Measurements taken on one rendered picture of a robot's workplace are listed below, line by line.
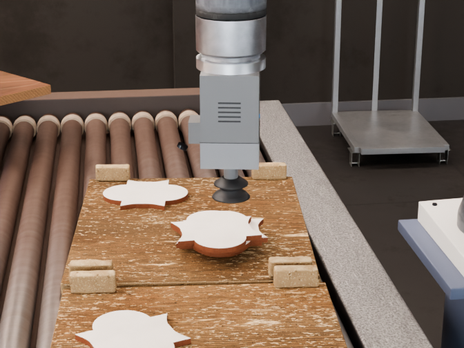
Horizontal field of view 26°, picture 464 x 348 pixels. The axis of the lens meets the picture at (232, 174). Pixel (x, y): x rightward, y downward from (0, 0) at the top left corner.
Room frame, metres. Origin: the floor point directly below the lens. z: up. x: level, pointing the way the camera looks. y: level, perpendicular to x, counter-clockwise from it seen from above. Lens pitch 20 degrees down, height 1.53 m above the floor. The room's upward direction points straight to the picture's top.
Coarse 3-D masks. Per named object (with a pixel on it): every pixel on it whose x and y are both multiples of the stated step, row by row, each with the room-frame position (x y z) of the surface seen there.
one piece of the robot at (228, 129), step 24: (216, 72) 1.03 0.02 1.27; (240, 72) 1.02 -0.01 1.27; (216, 96) 1.02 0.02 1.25; (240, 96) 1.02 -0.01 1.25; (192, 120) 1.06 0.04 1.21; (216, 120) 1.02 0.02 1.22; (240, 120) 1.02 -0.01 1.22; (216, 144) 1.02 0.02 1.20; (240, 144) 1.02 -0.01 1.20; (216, 168) 1.02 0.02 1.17; (240, 168) 1.02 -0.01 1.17
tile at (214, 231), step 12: (192, 216) 1.37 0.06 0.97; (204, 216) 1.37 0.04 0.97; (216, 216) 1.37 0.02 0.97; (228, 216) 1.37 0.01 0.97; (180, 228) 1.32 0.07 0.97; (192, 228) 1.32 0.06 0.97; (204, 228) 1.32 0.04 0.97; (216, 228) 1.32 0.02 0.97; (228, 228) 1.32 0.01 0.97; (240, 228) 1.32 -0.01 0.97; (180, 240) 1.28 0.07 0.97; (192, 240) 1.28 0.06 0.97; (204, 240) 1.28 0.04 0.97; (216, 240) 1.28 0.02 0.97; (228, 240) 1.28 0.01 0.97; (240, 240) 1.28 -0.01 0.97; (216, 252) 1.26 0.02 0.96; (228, 252) 1.26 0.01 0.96
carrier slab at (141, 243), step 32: (96, 192) 1.56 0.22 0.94; (192, 192) 1.56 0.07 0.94; (256, 192) 1.56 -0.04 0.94; (288, 192) 1.56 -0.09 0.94; (96, 224) 1.42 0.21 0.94; (128, 224) 1.42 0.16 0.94; (160, 224) 1.42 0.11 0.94; (288, 224) 1.42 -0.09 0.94; (96, 256) 1.30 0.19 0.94; (128, 256) 1.30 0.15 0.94; (160, 256) 1.30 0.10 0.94; (192, 256) 1.30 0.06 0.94; (256, 256) 1.30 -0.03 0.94; (288, 256) 1.30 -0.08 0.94; (64, 288) 1.21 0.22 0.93
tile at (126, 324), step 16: (96, 320) 1.09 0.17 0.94; (112, 320) 1.09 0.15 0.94; (128, 320) 1.09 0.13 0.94; (144, 320) 1.09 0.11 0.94; (160, 320) 1.09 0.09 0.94; (80, 336) 1.06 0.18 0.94; (96, 336) 1.05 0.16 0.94; (112, 336) 1.05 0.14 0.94; (128, 336) 1.05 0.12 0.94; (144, 336) 1.05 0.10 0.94; (160, 336) 1.05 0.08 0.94; (176, 336) 1.05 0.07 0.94
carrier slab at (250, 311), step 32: (128, 288) 1.20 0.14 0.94; (160, 288) 1.20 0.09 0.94; (192, 288) 1.20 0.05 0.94; (224, 288) 1.20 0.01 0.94; (256, 288) 1.20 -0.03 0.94; (288, 288) 1.20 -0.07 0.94; (320, 288) 1.20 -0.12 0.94; (64, 320) 1.11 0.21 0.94; (192, 320) 1.11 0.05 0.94; (224, 320) 1.11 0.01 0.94; (256, 320) 1.11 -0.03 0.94; (288, 320) 1.11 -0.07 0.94; (320, 320) 1.11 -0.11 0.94
